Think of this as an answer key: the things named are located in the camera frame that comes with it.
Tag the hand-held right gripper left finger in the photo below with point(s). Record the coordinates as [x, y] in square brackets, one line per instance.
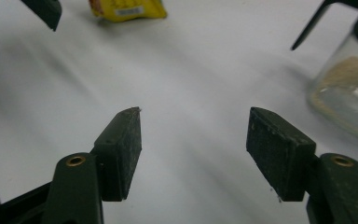
[118, 155]

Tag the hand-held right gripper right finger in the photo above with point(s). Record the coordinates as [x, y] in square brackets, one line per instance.
[279, 155]

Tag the yellow green spout pouch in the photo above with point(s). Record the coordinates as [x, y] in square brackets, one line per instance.
[127, 9]

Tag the white paper sheet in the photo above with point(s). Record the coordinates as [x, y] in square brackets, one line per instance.
[183, 77]

